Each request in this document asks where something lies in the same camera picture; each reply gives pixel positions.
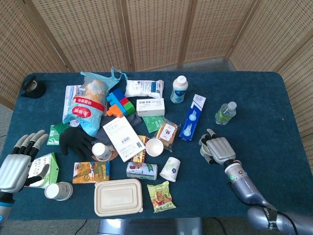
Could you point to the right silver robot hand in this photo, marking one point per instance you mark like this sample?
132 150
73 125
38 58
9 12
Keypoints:
221 149

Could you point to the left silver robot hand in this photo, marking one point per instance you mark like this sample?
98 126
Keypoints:
13 171

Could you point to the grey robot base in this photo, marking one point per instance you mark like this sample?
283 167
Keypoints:
146 226

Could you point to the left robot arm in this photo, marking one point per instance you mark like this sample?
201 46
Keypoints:
3 210

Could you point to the lying white paper cup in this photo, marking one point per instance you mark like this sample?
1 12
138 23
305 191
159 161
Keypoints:
58 191

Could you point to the lying leaf print paper cup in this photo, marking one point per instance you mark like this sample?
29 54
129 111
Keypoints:
170 169

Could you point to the upright leaf print paper cup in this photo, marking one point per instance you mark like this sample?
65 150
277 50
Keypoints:
154 147

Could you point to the paper cup with blue flower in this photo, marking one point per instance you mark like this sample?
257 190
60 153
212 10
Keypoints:
100 151

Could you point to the clear bottle with green label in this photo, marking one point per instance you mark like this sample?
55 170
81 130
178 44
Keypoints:
225 113

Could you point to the green white carton box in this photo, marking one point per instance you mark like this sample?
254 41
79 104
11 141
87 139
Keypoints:
50 160

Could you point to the blue white toothpaste box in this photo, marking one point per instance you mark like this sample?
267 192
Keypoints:
192 117

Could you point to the dark blue table cloth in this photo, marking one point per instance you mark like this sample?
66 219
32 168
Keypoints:
195 195

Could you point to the green white packet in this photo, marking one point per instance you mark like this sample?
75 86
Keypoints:
54 137

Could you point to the wrapped bread snack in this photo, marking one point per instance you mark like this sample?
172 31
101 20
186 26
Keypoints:
167 133

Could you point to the black glove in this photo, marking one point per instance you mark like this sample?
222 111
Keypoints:
75 143

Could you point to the white milk drink bottle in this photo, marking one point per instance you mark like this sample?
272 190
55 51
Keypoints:
179 90

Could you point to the green sachet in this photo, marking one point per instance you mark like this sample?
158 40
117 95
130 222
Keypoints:
152 123

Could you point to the green vegetable cracker bag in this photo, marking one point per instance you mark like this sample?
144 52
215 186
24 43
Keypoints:
161 197

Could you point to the orange snack box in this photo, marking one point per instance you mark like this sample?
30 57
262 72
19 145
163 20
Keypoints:
91 172

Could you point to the red yellow snack packet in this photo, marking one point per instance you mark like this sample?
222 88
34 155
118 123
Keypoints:
139 156

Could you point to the white carton with barcode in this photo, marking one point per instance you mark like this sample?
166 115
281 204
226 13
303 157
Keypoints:
150 107

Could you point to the green white drink can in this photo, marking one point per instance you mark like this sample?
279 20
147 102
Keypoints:
141 170

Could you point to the black tape roll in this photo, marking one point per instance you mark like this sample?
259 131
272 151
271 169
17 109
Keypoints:
36 91

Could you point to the grey cloth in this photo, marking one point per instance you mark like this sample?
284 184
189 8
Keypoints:
133 120

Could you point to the white pink flat package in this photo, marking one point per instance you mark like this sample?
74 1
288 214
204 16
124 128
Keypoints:
69 95

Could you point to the blue bag with red band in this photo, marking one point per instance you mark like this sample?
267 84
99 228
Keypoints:
85 107

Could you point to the white soft pouch pack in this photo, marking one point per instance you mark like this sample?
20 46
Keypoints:
144 88

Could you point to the white flat product box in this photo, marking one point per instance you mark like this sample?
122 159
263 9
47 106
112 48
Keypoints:
123 138

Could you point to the green toy block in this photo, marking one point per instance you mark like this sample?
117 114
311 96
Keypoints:
129 107

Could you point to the woven round coaster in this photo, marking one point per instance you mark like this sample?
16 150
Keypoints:
115 155

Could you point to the beige lidded lunch box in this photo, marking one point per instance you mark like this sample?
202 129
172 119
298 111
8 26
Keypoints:
118 197

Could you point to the red toy block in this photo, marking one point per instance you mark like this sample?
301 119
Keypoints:
123 100

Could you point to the orange toy block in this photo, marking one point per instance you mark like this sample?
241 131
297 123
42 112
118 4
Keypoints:
113 110

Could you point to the blue toy block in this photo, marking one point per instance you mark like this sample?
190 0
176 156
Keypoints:
117 96

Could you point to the woven rattan folding screen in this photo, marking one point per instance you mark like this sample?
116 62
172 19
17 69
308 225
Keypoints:
156 29

